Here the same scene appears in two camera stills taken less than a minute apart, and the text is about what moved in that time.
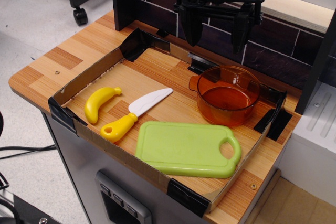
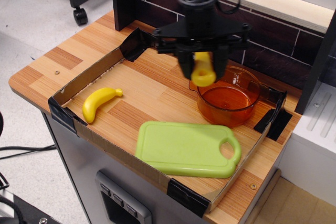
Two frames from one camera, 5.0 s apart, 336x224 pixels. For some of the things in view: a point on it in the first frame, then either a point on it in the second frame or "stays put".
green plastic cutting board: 188,149 stays put
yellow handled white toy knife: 111,132 → 203,74
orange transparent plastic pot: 226,94 stays put
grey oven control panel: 120,206 stays put
